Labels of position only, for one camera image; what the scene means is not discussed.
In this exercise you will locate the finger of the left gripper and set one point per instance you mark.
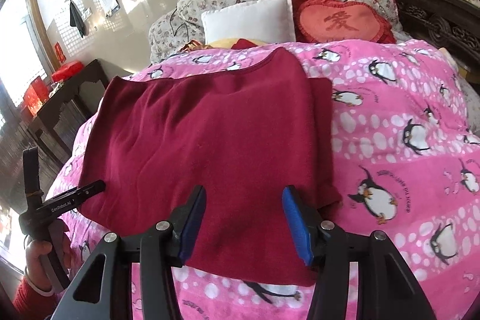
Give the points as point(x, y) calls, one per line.
point(31, 172)

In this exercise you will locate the white square pillow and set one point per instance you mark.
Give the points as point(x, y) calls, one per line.
point(269, 21)

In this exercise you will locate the dark carved wooden headboard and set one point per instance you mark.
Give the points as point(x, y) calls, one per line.
point(452, 24)

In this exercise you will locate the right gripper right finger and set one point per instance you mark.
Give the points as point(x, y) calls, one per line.
point(387, 288)

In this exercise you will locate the orange yellow blanket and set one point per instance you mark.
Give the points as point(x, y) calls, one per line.
point(227, 43)

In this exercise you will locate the red heart cushion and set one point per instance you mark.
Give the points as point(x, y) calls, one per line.
point(321, 21)

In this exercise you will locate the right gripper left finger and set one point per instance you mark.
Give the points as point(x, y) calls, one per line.
point(102, 288)

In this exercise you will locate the dark wooden side table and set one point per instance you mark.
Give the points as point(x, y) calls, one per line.
point(45, 120)

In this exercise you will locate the red box on table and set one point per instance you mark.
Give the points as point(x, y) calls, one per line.
point(67, 70)

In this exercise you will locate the dark hanging cloth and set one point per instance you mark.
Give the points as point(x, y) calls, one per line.
point(76, 20)

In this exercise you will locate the red sleeve forearm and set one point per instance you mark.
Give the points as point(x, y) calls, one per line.
point(32, 303)

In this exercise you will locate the dark red garment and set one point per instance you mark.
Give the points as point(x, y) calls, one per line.
point(243, 135)

